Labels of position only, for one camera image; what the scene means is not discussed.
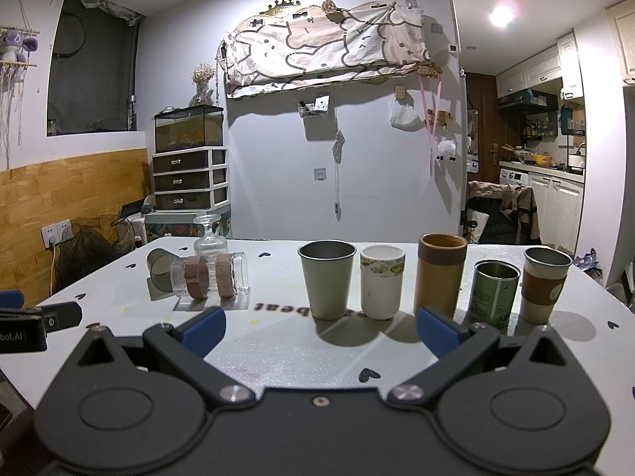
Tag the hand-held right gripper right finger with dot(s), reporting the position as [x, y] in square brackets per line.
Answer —
[436, 333]

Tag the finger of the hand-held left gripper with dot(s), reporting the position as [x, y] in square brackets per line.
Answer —
[10, 300]
[64, 315]

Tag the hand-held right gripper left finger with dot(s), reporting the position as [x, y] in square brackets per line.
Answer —
[203, 332]

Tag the clear cup with pink bands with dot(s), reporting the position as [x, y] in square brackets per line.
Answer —
[208, 275]

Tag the tall brown cup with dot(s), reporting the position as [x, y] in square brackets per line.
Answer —
[439, 282]

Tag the green tin cup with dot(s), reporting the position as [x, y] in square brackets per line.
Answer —
[490, 300]

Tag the white patterned cup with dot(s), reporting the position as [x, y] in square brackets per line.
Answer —
[381, 287]

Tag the small steel cup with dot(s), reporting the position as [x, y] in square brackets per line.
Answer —
[159, 268]

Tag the steel cup with brown sleeve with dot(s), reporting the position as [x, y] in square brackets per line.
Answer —
[543, 290]

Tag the grey metal cup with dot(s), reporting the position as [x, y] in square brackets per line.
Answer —
[326, 282]

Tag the black netting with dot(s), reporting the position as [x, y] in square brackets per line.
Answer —
[92, 250]

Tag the clear ribbed stemmed glass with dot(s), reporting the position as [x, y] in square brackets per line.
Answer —
[210, 243]

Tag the patterned storage box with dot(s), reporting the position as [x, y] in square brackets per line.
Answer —
[183, 225]

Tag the black chair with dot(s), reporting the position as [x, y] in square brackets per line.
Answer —
[488, 220]

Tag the white plastic drawer unit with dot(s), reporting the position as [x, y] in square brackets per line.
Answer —
[191, 178]

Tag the chair with brown jacket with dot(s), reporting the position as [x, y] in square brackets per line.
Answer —
[518, 201]

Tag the colourful bag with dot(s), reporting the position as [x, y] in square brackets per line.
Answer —
[588, 260]

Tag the white washing machine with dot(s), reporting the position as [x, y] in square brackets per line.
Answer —
[513, 177]

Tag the white lower kitchen cabinet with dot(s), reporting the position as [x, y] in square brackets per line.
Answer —
[558, 208]

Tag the white plush toy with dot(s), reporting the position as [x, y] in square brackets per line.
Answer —
[446, 149]

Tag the glass fish tank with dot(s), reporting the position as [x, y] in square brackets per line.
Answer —
[187, 131]

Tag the yellow pot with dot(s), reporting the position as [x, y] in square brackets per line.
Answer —
[540, 159]

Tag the pink ribbon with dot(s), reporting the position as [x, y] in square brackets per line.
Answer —
[430, 124]

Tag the white hanging bag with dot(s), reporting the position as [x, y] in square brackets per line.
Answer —
[404, 118]

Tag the brown wooden door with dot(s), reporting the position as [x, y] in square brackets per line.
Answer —
[483, 119]

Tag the dark window curtain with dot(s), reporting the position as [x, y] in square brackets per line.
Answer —
[92, 69]

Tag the range hood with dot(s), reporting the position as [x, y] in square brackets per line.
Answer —
[528, 101]

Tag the vase with dried flowers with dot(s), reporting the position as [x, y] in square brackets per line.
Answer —
[202, 82]

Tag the purple plush toy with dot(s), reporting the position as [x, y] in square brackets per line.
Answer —
[15, 42]

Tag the white upper kitchen cabinets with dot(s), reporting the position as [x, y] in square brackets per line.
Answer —
[538, 67]

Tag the printed rabbit cloth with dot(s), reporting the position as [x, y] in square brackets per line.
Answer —
[322, 49]

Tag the round ceiling lamp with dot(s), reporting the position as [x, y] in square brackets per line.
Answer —
[501, 15]

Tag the tall white cabinet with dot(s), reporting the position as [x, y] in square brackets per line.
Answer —
[622, 39]

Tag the white wall outlet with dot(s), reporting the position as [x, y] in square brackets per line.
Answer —
[57, 233]

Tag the square wall hook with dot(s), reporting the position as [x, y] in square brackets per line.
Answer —
[320, 174]

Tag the macrame wall hanging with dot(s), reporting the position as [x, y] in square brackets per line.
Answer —
[10, 89]

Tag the wooden wall rack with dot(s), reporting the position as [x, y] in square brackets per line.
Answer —
[440, 117]

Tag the clear wall shelf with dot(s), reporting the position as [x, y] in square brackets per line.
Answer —
[312, 108]

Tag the gold crown wall decoration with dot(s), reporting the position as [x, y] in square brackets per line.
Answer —
[284, 7]

